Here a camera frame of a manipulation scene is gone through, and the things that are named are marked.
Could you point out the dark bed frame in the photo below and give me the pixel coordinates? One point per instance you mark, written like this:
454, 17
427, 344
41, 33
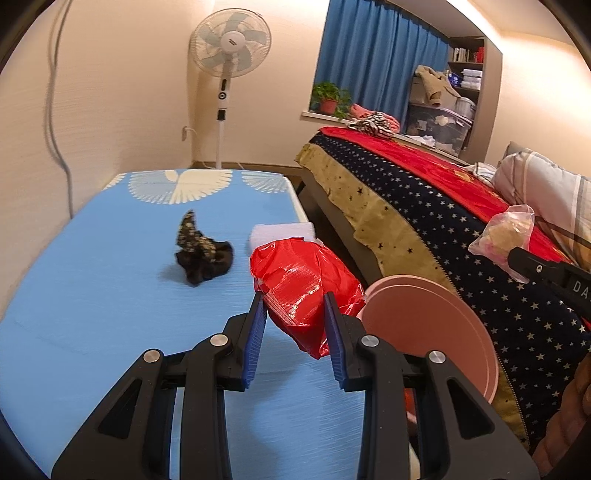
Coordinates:
341, 230

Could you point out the pile of clothes on sill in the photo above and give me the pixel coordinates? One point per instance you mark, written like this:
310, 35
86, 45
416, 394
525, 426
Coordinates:
362, 110

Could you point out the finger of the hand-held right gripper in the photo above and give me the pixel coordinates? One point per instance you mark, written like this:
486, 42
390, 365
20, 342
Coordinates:
538, 267

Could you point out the white standing fan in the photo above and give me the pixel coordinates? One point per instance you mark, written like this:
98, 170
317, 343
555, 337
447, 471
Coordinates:
231, 44

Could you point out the red plastic bag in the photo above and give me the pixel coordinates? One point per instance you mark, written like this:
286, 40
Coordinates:
295, 286

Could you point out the red blanket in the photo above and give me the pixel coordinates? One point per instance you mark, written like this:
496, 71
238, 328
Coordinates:
415, 157

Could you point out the beige coat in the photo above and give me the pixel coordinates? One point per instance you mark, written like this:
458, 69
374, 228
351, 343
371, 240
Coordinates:
431, 83

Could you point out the wooden bookshelf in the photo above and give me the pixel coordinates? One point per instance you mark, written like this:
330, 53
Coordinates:
471, 69

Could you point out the striped grey pillow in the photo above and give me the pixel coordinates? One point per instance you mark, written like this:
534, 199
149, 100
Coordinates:
545, 184

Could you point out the clear plastic storage box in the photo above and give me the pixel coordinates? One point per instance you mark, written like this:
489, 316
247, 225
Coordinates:
438, 124

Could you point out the pink plastic bucket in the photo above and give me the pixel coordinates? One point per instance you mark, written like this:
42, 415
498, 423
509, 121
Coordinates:
429, 323

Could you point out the white rolled towel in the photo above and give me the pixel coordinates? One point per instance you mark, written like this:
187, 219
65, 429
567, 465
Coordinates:
281, 230

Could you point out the blue curtain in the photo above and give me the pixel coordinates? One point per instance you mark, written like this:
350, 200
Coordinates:
378, 55

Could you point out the black floral cloth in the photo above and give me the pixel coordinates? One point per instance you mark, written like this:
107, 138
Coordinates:
203, 263

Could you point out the potted green plant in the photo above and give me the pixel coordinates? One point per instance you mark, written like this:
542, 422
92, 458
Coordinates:
328, 106

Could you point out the bed with starry blanket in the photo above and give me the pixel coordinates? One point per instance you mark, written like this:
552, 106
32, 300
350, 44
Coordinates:
438, 221

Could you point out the small low wall outlet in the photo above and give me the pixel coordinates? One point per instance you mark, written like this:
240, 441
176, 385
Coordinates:
183, 134

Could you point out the zebra striped cloth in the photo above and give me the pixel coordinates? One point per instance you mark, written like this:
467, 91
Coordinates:
374, 124

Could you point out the clear plastic bag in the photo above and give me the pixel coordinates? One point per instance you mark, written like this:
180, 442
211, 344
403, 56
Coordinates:
503, 230

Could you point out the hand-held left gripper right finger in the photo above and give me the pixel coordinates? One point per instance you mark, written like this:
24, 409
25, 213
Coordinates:
334, 341

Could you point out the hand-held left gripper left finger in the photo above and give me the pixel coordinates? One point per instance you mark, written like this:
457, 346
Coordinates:
254, 341

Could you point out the person's right forearm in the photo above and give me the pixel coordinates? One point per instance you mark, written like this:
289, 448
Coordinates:
568, 424

